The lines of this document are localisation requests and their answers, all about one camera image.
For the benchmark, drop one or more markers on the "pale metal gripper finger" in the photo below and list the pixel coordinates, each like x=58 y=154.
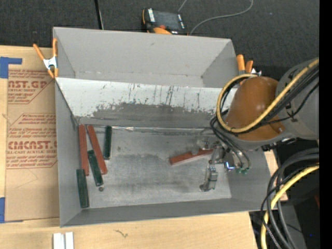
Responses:
x=210 y=180
x=201 y=147

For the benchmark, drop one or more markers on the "red-brown flat block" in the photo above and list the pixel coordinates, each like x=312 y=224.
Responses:
x=83 y=149
x=97 y=149
x=185 y=158

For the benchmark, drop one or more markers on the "grey metal bin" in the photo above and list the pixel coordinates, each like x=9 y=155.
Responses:
x=145 y=170

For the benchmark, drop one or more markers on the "dark green flat block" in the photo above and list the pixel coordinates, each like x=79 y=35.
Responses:
x=95 y=168
x=82 y=188
x=107 y=143

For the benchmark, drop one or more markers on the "brown cardboard board red print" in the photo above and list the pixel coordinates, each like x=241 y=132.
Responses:
x=28 y=139

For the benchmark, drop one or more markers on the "black cylinder on white bracket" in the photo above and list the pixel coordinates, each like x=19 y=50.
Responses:
x=268 y=146

